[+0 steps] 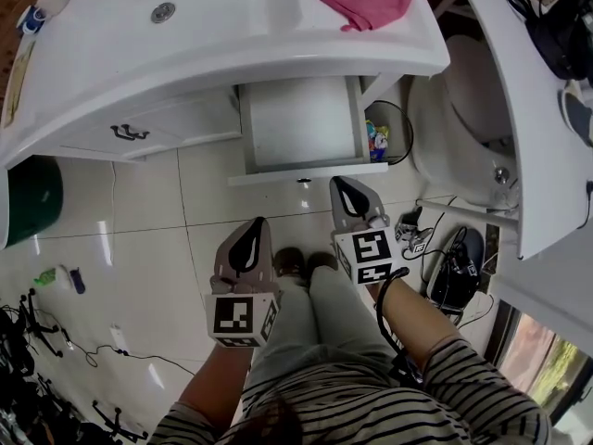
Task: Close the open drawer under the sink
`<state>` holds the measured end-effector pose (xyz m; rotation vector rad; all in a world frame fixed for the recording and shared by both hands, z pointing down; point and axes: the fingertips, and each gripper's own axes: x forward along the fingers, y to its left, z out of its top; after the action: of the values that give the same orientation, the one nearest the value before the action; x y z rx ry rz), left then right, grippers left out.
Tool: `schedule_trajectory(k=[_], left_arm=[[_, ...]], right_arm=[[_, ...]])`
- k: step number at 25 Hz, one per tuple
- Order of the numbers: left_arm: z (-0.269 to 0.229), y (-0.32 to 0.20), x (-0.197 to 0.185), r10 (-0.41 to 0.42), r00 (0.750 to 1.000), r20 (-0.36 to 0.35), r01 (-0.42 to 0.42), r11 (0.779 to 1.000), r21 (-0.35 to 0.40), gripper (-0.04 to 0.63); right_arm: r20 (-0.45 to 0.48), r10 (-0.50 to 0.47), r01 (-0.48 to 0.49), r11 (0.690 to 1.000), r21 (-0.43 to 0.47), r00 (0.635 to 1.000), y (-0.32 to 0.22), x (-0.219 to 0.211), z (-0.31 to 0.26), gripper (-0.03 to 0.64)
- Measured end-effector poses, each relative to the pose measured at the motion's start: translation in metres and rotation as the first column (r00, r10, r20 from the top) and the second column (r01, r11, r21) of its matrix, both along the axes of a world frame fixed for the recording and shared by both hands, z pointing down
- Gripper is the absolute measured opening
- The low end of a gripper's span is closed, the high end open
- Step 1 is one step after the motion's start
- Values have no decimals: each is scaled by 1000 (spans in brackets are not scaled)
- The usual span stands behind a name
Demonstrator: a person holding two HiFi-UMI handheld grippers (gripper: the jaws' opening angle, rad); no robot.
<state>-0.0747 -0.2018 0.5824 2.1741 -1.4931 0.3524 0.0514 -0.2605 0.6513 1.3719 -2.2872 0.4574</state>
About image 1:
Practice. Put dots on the white sink vanity top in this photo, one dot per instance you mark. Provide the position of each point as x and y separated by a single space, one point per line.
222 30

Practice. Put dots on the person's left forearm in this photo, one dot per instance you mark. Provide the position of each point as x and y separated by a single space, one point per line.
213 383

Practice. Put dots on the white drawer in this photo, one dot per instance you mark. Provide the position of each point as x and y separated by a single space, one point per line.
301 118

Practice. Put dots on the blue and white small container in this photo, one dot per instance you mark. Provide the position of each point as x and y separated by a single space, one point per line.
31 20

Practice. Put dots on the white cabinet door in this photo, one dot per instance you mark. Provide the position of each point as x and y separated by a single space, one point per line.
185 121

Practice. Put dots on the yellowish flat cloth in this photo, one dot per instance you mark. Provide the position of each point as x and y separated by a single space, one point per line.
17 79

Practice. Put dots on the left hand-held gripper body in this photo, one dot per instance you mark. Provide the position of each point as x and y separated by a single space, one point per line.
231 315

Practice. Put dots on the person's striped shirt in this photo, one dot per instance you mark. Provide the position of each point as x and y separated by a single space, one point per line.
370 406

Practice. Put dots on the person's brown shoe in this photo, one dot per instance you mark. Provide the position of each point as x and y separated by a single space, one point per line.
289 260
322 261

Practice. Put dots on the person's right forearm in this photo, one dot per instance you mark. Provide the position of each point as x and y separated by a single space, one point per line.
412 315

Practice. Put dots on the colourful snack packet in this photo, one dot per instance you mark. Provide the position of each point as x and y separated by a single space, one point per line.
377 141

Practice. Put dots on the person's grey trousers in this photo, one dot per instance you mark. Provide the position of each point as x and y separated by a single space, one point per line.
333 322

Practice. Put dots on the window frame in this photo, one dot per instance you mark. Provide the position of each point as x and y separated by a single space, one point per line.
542 364

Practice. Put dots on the white side table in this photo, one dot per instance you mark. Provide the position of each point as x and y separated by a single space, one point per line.
533 132

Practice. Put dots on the chrome sink drain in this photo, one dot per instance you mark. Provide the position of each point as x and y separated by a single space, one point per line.
163 12

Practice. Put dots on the white toilet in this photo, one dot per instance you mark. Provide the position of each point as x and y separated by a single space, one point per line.
445 123

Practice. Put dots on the person's brown right shoe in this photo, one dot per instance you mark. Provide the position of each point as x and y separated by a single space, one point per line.
322 261

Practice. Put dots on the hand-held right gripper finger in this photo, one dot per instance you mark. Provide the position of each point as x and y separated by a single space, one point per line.
368 199
340 216

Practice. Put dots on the black folding stand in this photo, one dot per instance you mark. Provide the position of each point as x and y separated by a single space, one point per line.
118 427

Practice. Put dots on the white table leg bar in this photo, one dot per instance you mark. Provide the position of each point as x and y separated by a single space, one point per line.
468 211

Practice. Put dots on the dark grey shoe-shaped item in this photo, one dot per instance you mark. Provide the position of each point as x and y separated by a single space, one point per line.
579 114

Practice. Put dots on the black tripod stands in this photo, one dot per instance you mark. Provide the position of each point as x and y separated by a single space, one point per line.
28 322

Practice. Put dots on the dark green bucket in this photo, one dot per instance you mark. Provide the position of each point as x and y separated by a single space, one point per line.
34 197

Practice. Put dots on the small grey device on floor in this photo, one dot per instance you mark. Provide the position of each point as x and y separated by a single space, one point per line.
412 234

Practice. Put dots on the person's brown left shoe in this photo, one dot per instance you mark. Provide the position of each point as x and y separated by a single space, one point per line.
289 260

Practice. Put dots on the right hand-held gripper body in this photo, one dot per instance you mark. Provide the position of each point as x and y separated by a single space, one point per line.
370 253

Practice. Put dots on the white power strip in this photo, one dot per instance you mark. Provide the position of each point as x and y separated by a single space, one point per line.
118 338

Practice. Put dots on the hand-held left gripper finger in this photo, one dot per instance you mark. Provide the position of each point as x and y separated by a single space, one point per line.
264 258
224 258

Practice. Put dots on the green and white bottle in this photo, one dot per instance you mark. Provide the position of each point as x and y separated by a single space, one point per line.
54 277

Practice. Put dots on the dark blue bottle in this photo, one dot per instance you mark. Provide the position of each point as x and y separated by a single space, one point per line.
78 281

